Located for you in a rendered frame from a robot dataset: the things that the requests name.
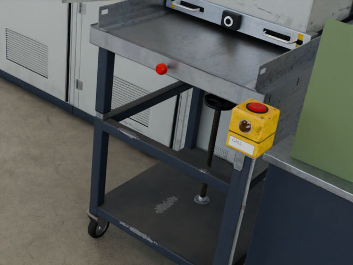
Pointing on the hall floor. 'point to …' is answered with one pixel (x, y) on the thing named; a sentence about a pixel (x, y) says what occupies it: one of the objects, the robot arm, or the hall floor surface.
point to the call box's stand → (234, 209)
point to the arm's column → (300, 224)
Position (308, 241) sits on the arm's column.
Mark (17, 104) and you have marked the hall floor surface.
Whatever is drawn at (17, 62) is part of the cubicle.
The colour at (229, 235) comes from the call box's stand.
